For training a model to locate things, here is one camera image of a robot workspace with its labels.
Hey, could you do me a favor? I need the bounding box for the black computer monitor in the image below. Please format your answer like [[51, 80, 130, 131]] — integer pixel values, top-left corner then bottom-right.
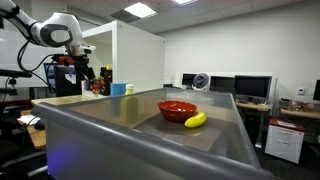
[[43, 62, 83, 98], [209, 75, 236, 94], [234, 75, 273, 101], [312, 79, 320, 102], [181, 73, 198, 87]]

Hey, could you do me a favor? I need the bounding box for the ceiling light panel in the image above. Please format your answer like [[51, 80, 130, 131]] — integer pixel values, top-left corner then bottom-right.
[[123, 2, 158, 19], [171, 0, 198, 6]]

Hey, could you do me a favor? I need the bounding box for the white round desk fan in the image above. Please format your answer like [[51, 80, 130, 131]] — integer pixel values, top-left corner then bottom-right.
[[192, 72, 210, 92]]

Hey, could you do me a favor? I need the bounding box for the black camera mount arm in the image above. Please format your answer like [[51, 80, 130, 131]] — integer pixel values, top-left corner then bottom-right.
[[0, 68, 33, 101]]

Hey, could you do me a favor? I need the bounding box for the black computer mouse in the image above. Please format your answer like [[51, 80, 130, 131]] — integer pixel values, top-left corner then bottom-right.
[[33, 119, 46, 131]]

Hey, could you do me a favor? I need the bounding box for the wooden office desk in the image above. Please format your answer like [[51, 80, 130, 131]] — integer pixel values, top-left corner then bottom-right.
[[279, 98, 320, 122], [234, 99, 273, 149]]

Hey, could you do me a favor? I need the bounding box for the chocolate fudge syrup bottle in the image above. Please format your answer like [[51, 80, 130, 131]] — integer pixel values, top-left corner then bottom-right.
[[100, 66, 113, 97]]

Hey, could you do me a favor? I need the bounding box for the red bowl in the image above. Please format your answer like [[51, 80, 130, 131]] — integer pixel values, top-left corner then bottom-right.
[[157, 100, 198, 123]]

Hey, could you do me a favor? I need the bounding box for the white drawer cabinet red top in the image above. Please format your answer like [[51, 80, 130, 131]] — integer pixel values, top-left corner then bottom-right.
[[264, 117, 306, 164]]

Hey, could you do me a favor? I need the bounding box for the white shelf cabinet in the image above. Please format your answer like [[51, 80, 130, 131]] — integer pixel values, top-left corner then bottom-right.
[[81, 19, 166, 98]]

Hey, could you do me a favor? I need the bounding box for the red soup can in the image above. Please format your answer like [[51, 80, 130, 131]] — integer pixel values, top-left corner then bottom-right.
[[91, 78, 104, 95]]

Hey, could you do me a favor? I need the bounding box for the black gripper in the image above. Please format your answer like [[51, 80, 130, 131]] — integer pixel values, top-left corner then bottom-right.
[[73, 55, 98, 82]]

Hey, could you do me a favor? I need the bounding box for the yellow toy banana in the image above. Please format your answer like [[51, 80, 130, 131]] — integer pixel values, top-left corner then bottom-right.
[[184, 111, 208, 129]]

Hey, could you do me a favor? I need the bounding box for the grey translucent plastic bin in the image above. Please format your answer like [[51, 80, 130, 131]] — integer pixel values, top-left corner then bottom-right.
[[31, 87, 274, 180]]

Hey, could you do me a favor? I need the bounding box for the wooden side desk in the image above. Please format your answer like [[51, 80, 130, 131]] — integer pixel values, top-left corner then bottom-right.
[[19, 94, 98, 151]]

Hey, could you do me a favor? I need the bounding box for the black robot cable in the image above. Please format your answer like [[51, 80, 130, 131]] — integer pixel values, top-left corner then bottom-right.
[[16, 39, 56, 88]]

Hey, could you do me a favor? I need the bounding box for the yellow plastic cup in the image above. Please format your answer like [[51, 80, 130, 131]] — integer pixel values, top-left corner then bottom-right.
[[124, 83, 135, 96]]

